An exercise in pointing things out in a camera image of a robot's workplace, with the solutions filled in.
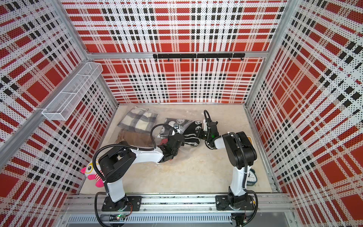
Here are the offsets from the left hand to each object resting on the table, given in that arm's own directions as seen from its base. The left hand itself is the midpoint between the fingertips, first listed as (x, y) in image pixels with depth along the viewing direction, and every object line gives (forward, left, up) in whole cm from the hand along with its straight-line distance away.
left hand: (181, 131), depth 93 cm
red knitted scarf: (-5, +12, -4) cm, 13 cm away
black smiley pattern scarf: (+4, -5, -3) cm, 7 cm away
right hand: (+5, -11, -5) cm, 13 cm away
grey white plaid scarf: (+12, +31, -2) cm, 34 cm away
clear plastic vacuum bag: (+21, +16, -6) cm, 27 cm away
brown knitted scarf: (-2, +32, -4) cm, 32 cm away
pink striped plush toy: (-27, +49, -1) cm, 56 cm away
